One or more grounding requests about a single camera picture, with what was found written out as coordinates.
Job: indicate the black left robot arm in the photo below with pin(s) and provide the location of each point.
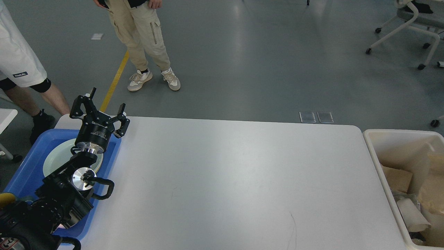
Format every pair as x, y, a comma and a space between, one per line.
64, 197

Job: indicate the white plastic bin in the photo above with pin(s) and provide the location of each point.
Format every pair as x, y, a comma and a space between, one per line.
388, 142

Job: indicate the brown paper bag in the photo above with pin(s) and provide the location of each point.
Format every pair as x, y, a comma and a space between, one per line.
430, 180
397, 179

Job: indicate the teal mug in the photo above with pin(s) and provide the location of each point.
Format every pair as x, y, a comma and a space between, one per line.
6, 199

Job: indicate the foil large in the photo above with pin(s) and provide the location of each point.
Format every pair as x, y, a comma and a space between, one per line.
400, 195

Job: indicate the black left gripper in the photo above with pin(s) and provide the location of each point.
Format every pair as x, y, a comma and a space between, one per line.
95, 132

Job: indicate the white paper cup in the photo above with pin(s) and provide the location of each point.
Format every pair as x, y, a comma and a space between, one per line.
413, 218

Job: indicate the green plate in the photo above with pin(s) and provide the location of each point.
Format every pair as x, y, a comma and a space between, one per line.
57, 157

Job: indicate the person in beige trousers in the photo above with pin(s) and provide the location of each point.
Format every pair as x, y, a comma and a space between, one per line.
138, 27

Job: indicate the person in white shorts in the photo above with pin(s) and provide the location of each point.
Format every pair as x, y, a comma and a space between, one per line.
21, 69

